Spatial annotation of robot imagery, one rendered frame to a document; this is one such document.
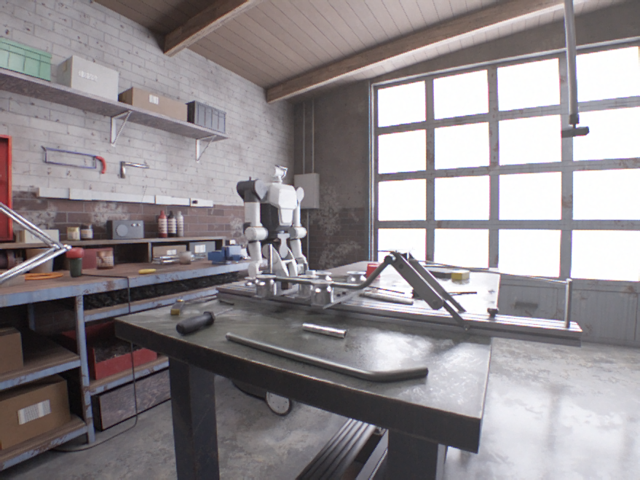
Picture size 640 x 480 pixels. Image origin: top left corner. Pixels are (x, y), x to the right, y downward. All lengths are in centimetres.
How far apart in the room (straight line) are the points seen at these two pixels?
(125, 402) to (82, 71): 204
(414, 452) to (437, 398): 16
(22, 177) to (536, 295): 430
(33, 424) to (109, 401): 35
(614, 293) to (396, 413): 355
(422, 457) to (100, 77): 263
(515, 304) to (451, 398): 337
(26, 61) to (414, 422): 246
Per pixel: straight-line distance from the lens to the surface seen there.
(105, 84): 270
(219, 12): 297
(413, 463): 62
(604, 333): 398
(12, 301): 181
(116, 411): 223
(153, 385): 230
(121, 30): 323
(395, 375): 49
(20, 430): 207
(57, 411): 210
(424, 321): 74
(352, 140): 415
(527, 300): 381
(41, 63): 252
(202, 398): 93
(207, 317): 75
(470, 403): 46
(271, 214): 205
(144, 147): 302
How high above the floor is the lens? 109
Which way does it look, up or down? 2 degrees down
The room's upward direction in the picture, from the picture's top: straight up
